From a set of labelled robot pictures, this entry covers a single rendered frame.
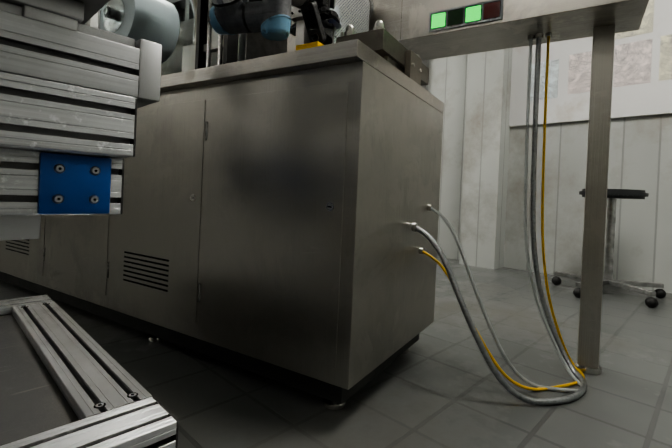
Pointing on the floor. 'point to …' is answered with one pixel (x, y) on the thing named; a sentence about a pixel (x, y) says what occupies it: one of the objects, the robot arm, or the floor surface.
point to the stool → (613, 253)
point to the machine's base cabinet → (264, 228)
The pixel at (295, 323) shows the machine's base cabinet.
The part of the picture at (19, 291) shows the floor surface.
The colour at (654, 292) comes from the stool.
